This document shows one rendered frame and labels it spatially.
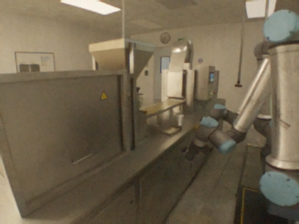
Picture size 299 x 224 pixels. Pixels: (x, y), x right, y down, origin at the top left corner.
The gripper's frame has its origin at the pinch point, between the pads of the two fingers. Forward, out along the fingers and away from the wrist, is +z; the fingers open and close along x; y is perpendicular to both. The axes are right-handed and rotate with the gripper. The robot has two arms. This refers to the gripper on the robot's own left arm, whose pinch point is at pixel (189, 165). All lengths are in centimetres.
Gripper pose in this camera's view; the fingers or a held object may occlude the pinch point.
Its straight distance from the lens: 117.3
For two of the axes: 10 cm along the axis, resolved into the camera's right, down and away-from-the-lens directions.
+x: -6.3, 3.0, -7.1
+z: -2.4, 8.0, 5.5
